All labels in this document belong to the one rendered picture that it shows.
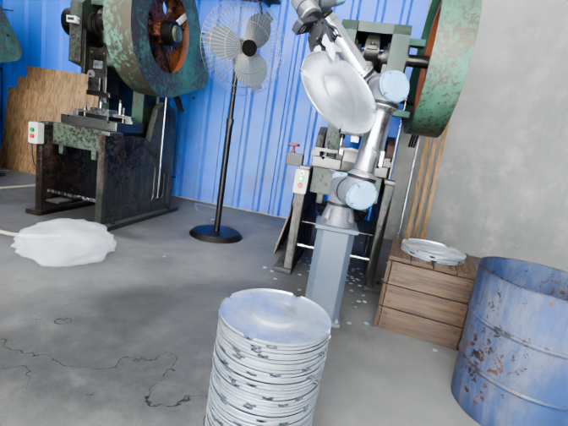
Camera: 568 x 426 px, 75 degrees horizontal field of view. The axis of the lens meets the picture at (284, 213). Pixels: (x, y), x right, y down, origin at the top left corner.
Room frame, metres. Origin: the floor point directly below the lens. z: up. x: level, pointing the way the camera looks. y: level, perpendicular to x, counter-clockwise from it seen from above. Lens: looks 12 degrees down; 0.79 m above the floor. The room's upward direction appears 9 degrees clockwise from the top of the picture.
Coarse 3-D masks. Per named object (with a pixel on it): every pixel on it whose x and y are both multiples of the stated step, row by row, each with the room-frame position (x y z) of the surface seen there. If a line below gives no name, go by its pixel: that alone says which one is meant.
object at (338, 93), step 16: (304, 64) 1.14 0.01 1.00; (320, 64) 1.19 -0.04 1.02; (336, 64) 1.24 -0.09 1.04; (304, 80) 1.10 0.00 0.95; (320, 80) 1.15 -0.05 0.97; (336, 80) 1.18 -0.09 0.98; (352, 80) 1.25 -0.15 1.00; (320, 96) 1.11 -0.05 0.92; (336, 96) 1.14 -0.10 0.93; (352, 96) 1.19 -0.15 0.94; (368, 96) 1.25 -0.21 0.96; (320, 112) 1.06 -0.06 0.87; (336, 112) 1.11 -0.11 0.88; (352, 112) 1.16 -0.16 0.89; (368, 112) 1.21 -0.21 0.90; (352, 128) 1.12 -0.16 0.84; (368, 128) 1.16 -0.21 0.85
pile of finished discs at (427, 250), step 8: (408, 240) 1.83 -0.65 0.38; (416, 240) 1.86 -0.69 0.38; (424, 240) 1.87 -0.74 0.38; (408, 248) 1.67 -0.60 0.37; (416, 248) 1.68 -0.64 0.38; (424, 248) 1.70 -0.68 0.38; (432, 248) 1.70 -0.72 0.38; (440, 248) 1.73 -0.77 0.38; (448, 248) 1.78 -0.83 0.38; (416, 256) 1.63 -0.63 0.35; (424, 256) 1.61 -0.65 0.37; (432, 256) 1.62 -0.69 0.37; (440, 256) 1.61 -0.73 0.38; (448, 256) 1.63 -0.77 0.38; (456, 256) 1.66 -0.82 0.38; (464, 256) 1.68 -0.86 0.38; (448, 264) 1.59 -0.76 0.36; (456, 264) 1.60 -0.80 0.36
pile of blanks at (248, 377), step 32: (224, 352) 0.81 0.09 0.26; (256, 352) 0.76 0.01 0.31; (288, 352) 0.75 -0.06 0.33; (320, 352) 0.82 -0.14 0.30; (224, 384) 0.78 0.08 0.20; (256, 384) 0.74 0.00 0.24; (288, 384) 0.76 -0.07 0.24; (224, 416) 0.78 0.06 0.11; (256, 416) 0.75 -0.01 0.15; (288, 416) 0.77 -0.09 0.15
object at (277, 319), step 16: (256, 288) 1.02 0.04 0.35; (224, 304) 0.90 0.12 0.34; (240, 304) 0.91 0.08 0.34; (256, 304) 0.93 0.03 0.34; (272, 304) 0.93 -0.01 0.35; (288, 304) 0.96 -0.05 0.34; (304, 304) 0.98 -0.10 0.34; (224, 320) 0.81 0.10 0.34; (240, 320) 0.83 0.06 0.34; (256, 320) 0.84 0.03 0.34; (272, 320) 0.84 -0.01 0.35; (288, 320) 0.86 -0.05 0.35; (304, 320) 0.88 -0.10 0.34; (320, 320) 0.90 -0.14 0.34; (256, 336) 0.77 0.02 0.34; (272, 336) 0.78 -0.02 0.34; (288, 336) 0.79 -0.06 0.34; (304, 336) 0.80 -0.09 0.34; (320, 336) 0.81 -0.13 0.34
